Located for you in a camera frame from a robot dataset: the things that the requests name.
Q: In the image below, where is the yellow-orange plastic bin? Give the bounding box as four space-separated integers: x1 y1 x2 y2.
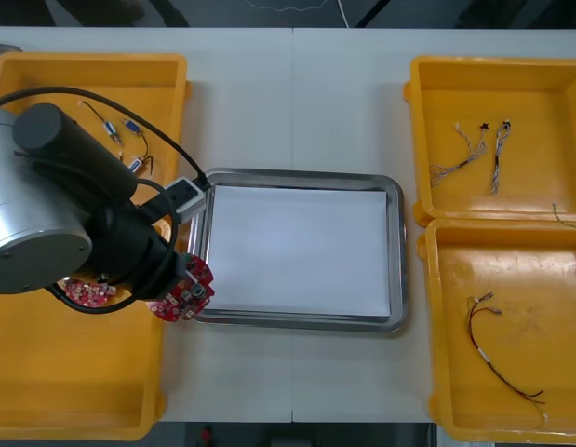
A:
416 217 576 444
0 51 194 220
402 55 576 230
0 211 170 442

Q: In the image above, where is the blue-white twisted wire harness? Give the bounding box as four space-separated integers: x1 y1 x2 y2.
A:
429 120 491 188
489 119 513 195

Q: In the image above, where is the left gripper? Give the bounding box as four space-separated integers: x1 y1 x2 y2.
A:
89 195 193 303

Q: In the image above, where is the steel tray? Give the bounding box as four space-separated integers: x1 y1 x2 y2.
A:
187 167 409 333

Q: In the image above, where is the red and black wire harness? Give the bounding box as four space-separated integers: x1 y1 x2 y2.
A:
463 291 549 427

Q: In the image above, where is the metal solenoid with blue label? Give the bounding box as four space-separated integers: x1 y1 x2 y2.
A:
121 118 152 157
117 151 156 177

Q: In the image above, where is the green-yellow wire harness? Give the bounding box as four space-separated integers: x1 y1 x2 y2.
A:
550 202 576 229

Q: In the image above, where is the metal solenoid with black cable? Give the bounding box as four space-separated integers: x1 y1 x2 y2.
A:
77 101 124 146

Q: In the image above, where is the white paper sheet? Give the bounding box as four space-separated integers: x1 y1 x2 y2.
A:
204 184 393 318

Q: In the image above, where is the round red circuit board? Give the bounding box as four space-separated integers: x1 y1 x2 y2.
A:
63 277 119 308
147 253 217 324

